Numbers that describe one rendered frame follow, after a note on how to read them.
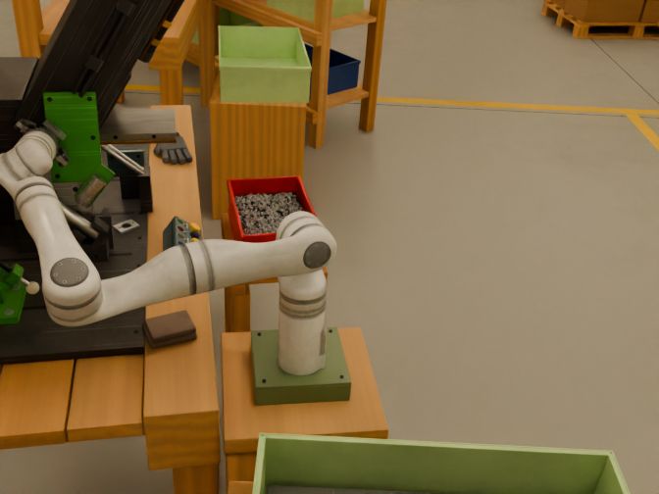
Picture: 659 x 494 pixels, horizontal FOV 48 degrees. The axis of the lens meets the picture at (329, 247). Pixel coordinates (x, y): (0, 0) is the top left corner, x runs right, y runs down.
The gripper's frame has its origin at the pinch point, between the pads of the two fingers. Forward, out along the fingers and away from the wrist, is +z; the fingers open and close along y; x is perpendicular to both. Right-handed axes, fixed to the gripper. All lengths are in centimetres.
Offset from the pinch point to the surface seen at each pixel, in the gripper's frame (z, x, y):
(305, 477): -65, 2, -70
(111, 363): -34, 19, -38
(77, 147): 3.0, -2.2, -6.3
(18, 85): 16.6, -1.2, 12.7
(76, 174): 3.0, 3.1, -10.2
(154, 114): 26.5, -17.4, -15.4
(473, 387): 57, -20, -170
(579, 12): 472, -298, -258
